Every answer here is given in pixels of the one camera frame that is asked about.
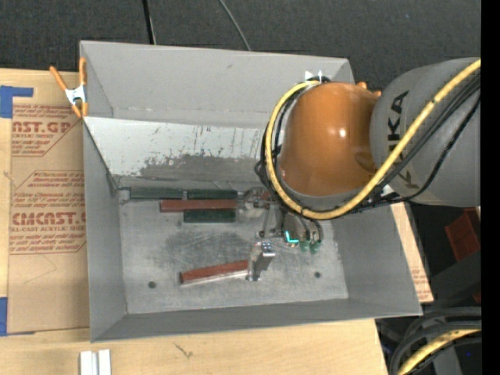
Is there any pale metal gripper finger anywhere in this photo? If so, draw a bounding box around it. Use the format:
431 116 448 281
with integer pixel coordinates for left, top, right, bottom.
245 190 275 213
246 241 276 283

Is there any red-brown flat block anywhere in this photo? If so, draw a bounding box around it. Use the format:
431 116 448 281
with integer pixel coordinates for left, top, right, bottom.
159 198 239 213
179 259 251 287

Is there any dark green flat block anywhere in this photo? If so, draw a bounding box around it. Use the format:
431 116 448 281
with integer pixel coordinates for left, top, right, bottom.
187 189 239 201
130 187 185 200
183 209 238 223

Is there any grey metal bin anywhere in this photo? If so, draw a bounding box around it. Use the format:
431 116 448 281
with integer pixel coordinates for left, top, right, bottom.
79 40 424 343

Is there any brown cardboard board, red print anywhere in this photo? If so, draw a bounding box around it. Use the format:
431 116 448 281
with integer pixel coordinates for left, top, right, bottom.
0 67 434 336

